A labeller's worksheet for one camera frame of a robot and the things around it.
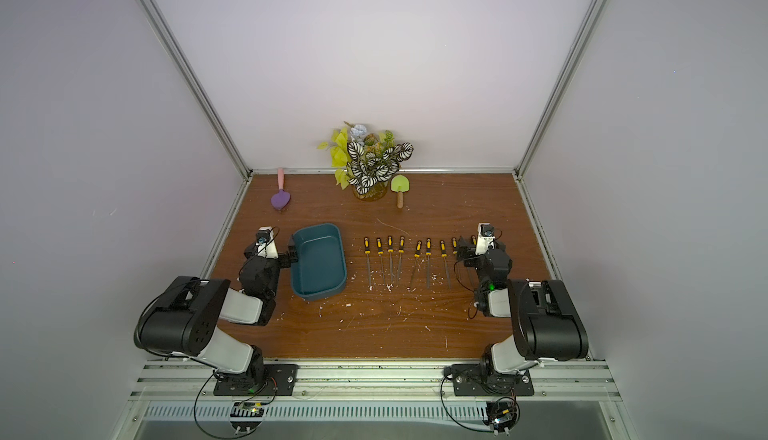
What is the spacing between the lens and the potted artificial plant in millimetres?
892

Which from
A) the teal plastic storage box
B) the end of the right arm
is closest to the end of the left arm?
the teal plastic storage box

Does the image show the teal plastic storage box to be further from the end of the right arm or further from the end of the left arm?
the end of the right arm
